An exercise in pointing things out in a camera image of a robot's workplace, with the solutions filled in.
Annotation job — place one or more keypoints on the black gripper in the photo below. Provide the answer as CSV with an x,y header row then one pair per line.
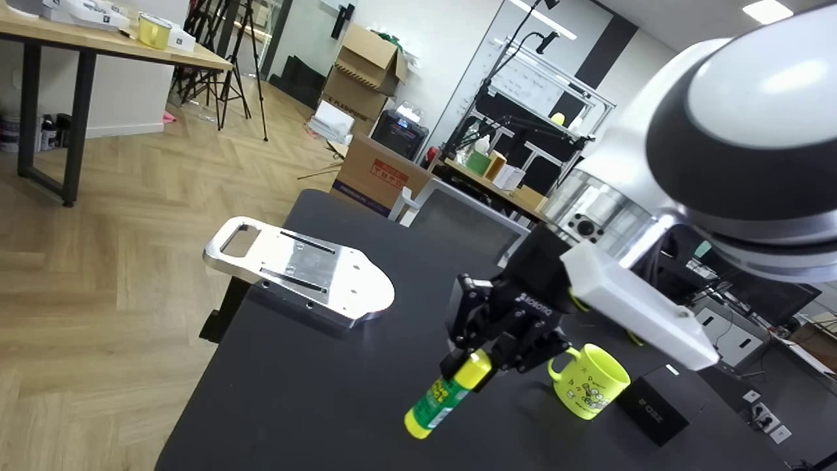
x,y
510,318

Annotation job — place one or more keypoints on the green and yellow glue stick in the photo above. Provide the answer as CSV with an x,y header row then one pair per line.
x,y
440,404

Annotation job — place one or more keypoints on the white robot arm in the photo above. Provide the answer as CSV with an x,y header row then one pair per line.
x,y
767,104

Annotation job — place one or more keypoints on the yellow-green mug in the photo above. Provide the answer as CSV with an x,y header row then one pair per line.
x,y
593,383

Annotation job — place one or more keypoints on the grey panel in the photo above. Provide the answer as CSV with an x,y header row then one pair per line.
x,y
466,218

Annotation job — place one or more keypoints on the black ZED 2 box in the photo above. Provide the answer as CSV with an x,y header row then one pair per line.
x,y
655,409

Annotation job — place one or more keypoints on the white mandoline slicer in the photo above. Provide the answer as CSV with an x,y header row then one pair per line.
x,y
305,265

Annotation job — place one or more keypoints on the cardboard box with red print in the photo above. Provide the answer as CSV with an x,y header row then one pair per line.
x,y
381,174

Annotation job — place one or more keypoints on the black metal shelf rack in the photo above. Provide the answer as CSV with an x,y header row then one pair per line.
x,y
523,148

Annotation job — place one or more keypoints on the black printer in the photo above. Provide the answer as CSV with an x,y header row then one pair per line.
x,y
398,135

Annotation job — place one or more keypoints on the white whiteboard sheet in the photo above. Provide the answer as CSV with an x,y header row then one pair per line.
x,y
526,87

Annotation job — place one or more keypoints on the stacked cardboard boxes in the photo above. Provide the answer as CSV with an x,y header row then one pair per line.
x,y
366,74

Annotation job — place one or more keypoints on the black storage crate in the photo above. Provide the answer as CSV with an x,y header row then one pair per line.
x,y
298,82

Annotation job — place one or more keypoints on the yellow container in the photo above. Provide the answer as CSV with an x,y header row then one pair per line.
x,y
152,31

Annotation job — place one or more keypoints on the wooden table with black legs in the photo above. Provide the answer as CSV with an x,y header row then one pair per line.
x,y
106,42

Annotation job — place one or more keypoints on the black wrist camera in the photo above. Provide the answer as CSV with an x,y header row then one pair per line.
x,y
536,261

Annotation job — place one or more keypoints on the black camera tripod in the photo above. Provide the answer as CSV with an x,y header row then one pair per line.
x,y
237,60

